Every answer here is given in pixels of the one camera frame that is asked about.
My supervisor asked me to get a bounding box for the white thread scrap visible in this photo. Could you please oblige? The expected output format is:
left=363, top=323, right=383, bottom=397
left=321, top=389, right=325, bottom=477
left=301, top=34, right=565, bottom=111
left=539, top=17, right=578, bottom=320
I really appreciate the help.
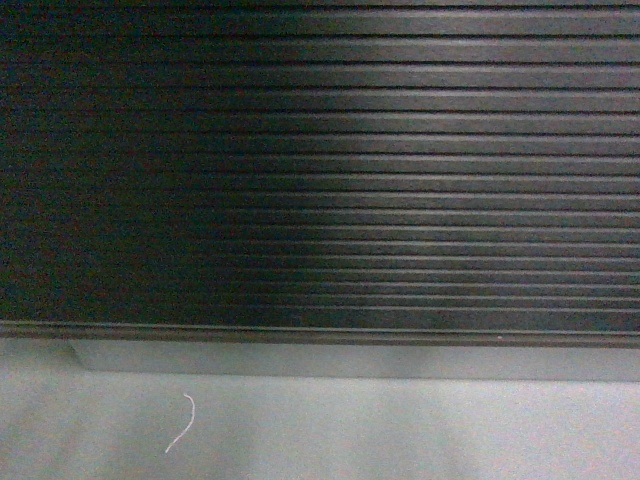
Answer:
left=163, top=392, right=196, bottom=455

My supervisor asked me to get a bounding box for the black roller-shutter cabinet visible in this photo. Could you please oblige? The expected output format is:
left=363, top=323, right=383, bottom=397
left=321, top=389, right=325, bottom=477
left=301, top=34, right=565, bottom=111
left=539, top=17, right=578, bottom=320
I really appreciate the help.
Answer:
left=1, top=1, right=639, bottom=381

